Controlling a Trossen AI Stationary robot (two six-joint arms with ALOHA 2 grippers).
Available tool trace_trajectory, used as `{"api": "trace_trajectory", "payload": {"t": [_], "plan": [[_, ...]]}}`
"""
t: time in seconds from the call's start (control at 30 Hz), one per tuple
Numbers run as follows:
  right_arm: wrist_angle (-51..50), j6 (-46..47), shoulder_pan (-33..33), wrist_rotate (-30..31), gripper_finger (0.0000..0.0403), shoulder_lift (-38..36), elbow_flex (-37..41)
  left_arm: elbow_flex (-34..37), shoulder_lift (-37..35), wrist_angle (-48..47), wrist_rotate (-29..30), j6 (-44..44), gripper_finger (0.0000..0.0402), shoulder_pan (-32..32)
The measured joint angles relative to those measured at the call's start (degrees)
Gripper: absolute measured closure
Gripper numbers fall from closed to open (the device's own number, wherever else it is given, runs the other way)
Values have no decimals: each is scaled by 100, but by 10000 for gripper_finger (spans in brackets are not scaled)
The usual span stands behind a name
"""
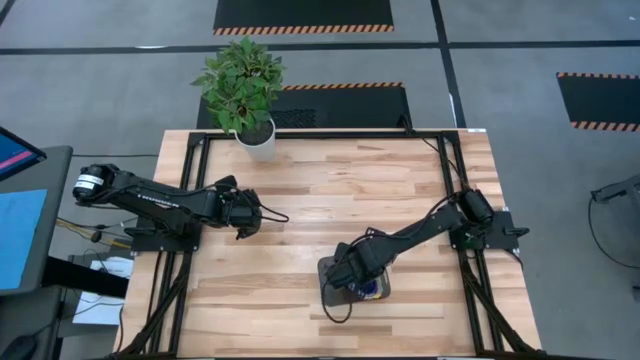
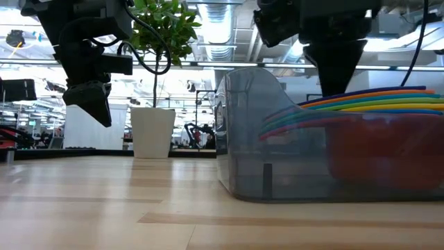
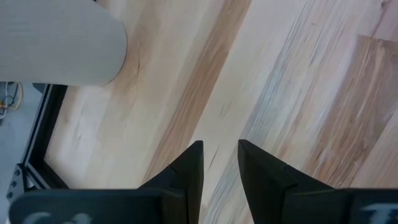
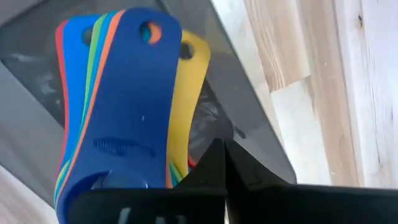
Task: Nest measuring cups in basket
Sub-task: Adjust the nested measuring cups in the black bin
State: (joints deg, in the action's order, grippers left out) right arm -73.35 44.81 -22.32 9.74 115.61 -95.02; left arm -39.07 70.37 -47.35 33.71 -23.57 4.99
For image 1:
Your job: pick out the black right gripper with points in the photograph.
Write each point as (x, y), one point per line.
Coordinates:
(357, 262)

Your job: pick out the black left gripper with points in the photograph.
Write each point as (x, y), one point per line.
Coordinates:
(240, 210)

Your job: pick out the small indigo measuring cup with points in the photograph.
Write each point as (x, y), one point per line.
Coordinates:
(371, 288)

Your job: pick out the grey translucent plastic basket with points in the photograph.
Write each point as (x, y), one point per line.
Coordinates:
(332, 297)

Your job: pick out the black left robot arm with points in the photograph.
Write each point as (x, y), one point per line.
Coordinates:
(160, 202)

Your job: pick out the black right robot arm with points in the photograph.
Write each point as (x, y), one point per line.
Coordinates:
(430, 225)

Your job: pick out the white plant pot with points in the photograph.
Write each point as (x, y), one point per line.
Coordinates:
(260, 147)

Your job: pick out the green leafy plant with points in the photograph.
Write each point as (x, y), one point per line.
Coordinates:
(242, 82)

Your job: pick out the black hazard-striped floor mat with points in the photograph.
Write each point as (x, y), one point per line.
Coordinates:
(350, 107)
(600, 100)
(302, 15)

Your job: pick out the white paper sheets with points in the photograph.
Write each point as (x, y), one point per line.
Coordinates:
(102, 300)

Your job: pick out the black desk support bar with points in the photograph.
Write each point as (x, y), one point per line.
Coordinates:
(85, 277)

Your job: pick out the grey side desk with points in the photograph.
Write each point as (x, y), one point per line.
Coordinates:
(55, 200)

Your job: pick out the blue paper sheet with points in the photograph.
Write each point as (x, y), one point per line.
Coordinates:
(17, 235)

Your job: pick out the computer monitor with pink stripe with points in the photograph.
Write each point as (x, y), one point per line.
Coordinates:
(15, 152)

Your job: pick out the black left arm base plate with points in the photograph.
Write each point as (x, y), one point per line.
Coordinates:
(160, 242)

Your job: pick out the black aluminium table frame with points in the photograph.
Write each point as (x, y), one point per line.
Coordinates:
(325, 135)

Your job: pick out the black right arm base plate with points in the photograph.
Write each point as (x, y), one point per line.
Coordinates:
(505, 232)

